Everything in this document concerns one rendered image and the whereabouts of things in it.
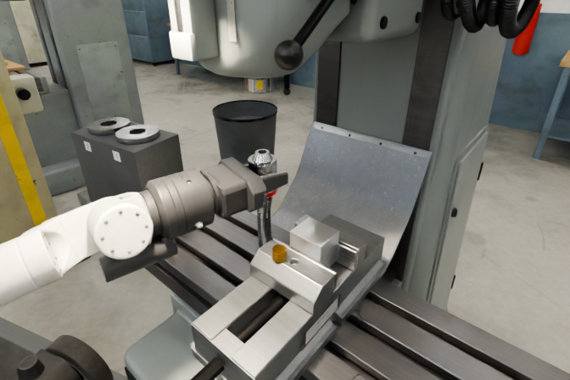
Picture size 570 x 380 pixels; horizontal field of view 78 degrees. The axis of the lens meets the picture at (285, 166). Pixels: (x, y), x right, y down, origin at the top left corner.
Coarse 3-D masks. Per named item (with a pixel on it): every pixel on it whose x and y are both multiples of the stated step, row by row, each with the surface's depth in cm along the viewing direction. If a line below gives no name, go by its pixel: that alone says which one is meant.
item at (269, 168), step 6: (252, 156) 58; (252, 162) 56; (270, 162) 56; (276, 162) 57; (252, 168) 56; (258, 168) 56; (264, 168) 56; (270, 168) 56; (276, 168) 58; (258, 174) 56; (264, 174) 56; (270, 174) 57
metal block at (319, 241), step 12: (300, 228) 56; (312, 228) 56; (324, 228) 56; (300, 240) 55; (312, 240) 54; (324, 240) 54; (336, 240) 56; (312, 252) 54; (324, 252) 54; (336, 252) 57; (324, 264) 55
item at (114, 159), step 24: (96, 120) 83; (120, 120) 83; (96, 144) 76; (120, 144) 74; (144, 144) 74; (168, 144) 77; (96, 168) 80; (120, 168) 75; (144, 168) 73; (168, 168) 79; (96, 192) 85; (120, 192) 79
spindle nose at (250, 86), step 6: (276, 78) 51; (246, 84) 51; (252, 84) 50; (264, 84) 50; (270, 84) 50; (276, 84) 52; (246, 90) 51; (252, 90) 50; (258, 90) 50; (264, 90) 50; (270, 90) 51
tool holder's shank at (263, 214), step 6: (270, 198) 60; (270, 204) 61; (258, 210) 61; (264, 210) 61; (270, 210) 62; (258, 216) 62; (264, 216) 61; (270, 216) 62; (258, 222) 62; (264, 222) 62; (270, 222) 63; (258, 228) 63; (264, 228) 62; (270, 228) 63; (258, 234) 64; (264, 234) 63; (270, 234) 64; (258, 240) 65; (264, 240) 64; (270, 240) 64
